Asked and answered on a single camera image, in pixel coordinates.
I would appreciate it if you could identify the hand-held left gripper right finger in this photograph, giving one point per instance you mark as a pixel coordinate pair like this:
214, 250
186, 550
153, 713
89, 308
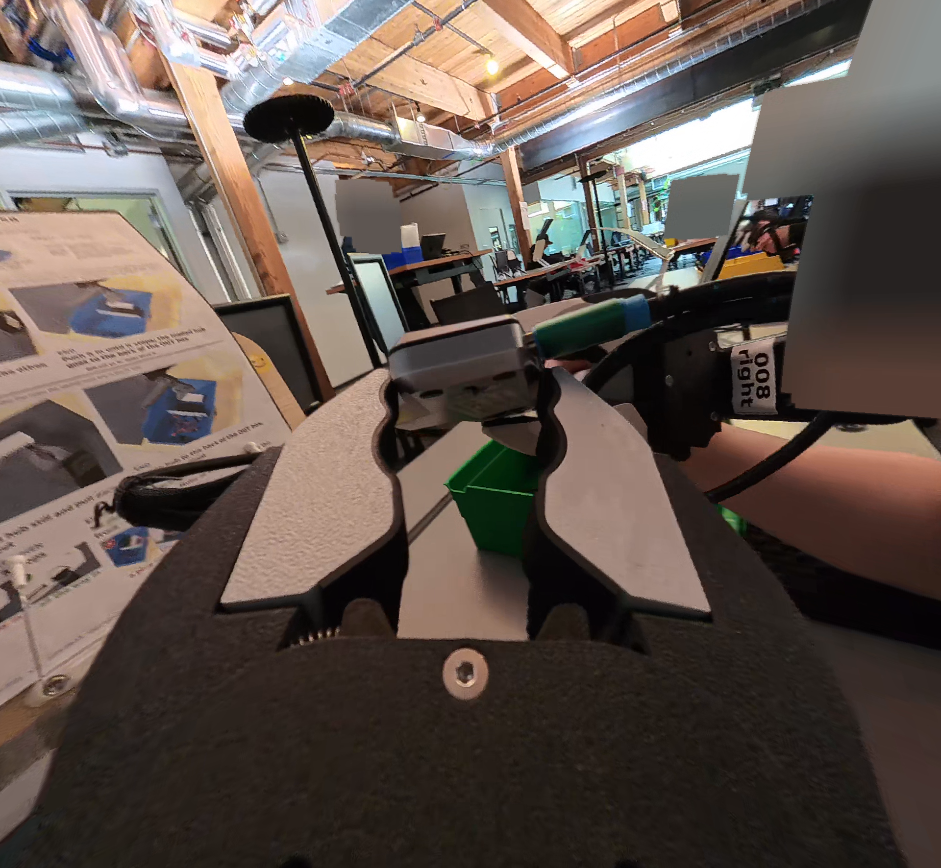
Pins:
618, 516

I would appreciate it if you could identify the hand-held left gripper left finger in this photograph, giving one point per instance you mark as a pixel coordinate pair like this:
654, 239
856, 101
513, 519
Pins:
309, 516

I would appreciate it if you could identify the green plastic bin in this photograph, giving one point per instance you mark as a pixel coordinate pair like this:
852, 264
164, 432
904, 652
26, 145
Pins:
497, 501

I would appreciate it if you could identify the person's right forearm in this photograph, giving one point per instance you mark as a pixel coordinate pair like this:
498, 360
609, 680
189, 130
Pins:
838, 501

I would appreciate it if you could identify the instruction sheet on stand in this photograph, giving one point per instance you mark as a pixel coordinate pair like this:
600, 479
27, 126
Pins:
272, 376

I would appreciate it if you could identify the printed instruction sheet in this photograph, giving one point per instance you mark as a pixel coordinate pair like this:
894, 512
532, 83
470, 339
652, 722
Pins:
88, 413

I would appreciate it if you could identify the silver ventilation duct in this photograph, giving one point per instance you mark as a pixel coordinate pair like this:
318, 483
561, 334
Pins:
74, 82
338, 9

